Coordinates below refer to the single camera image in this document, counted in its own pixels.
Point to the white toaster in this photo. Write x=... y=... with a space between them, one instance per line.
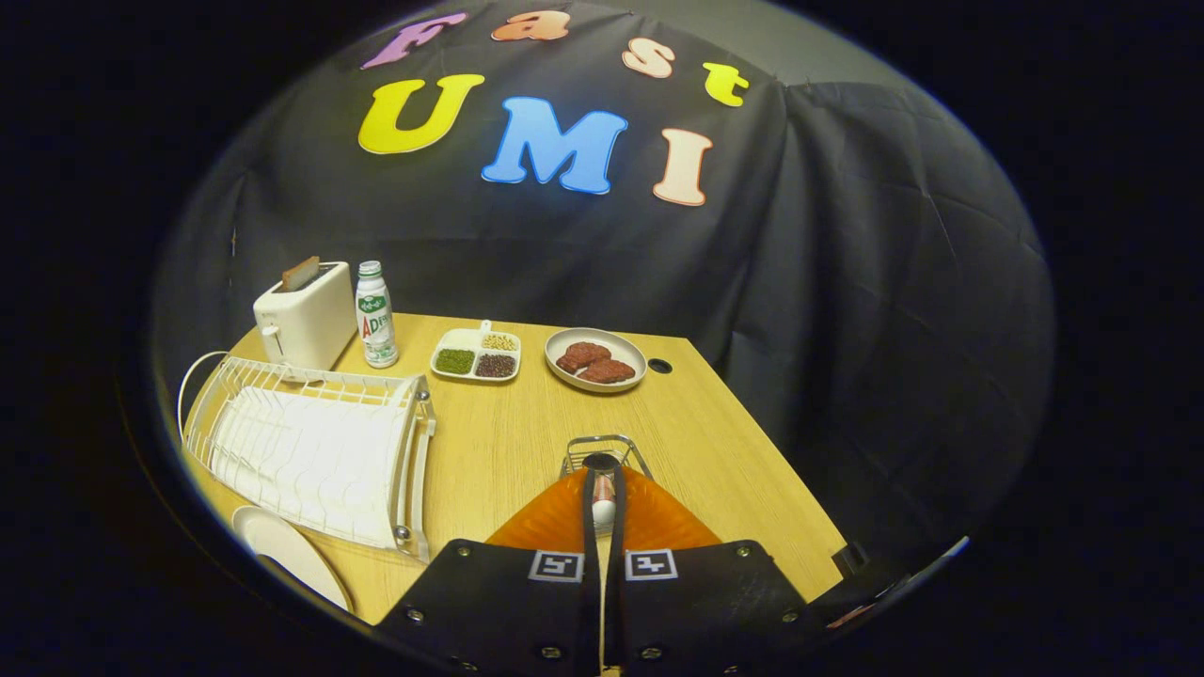
x=306 y=324

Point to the green bean pile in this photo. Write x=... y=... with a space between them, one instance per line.
x=455 y=361

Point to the yellow bean pile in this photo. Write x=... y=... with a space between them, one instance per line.
x=499 y=342

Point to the brown meat slice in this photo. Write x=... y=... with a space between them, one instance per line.
x=583 y=355
x=609 y=371

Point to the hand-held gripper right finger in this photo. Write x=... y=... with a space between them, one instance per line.
x=696 y=611

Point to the white drink bottle green label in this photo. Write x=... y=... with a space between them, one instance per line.
x=376 y=324

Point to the beige round plate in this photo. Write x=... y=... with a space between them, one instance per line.
x=282 y=550

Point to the brown toast slice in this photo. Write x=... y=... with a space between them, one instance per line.
x=301 y=273

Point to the black backdrop cloth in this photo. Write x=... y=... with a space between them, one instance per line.
x=800 y=282

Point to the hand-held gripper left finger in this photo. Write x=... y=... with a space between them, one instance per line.
x=508 y=611

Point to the beige plate with meat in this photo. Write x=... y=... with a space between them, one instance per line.
x=621 y=348

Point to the white divided snack tray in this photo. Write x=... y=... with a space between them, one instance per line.
x=463 y=338

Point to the dark bean pile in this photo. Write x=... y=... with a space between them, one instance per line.
x=496 y=366

